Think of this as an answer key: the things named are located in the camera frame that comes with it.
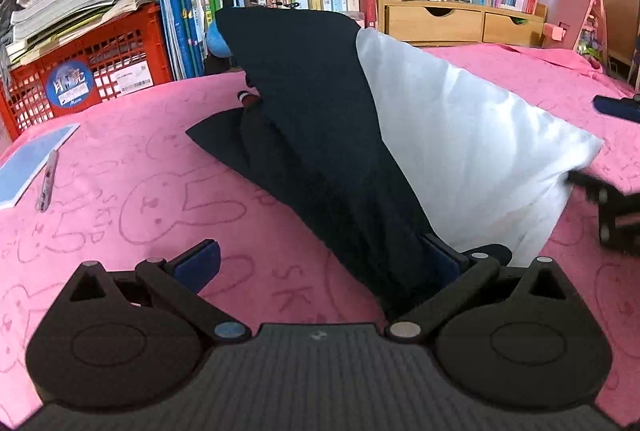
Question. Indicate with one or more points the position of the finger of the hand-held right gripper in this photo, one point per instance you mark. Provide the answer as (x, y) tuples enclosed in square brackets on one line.
[(615, 216), (620, 108)]

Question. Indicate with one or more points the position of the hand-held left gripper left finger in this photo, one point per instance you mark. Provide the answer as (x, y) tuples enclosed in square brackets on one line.
[(200, 263)]

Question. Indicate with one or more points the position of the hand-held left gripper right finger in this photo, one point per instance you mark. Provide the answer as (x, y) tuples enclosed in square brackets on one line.
[(445, 263)]

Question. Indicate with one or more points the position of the brown cardboard box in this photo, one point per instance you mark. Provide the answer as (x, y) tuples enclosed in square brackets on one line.
[(620, 11)]

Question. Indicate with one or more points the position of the white and navy jacket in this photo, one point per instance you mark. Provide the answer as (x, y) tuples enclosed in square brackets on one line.
[(310, 111)]

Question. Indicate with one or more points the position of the light blue notebook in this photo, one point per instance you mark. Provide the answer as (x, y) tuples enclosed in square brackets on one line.
[(25, 166)]

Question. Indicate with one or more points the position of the wooden drawer organizer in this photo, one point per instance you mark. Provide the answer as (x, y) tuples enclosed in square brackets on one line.
[(425, 26)]

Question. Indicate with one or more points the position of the red plastic crate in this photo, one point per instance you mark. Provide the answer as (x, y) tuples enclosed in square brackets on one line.
[(125, 56)]

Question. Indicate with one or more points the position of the pink bunny print towel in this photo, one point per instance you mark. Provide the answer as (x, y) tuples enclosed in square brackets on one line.
[(150, 136)]

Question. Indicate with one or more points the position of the small blue plush ball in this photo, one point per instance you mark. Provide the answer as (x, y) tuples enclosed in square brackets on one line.
[(217, 41)]

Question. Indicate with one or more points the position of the pink wooden dollhouse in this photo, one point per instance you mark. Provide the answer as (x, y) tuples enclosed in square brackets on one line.
[(575, 11)]

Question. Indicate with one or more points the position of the grey pen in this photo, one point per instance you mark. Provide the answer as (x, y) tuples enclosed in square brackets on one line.
[(47, 181)]

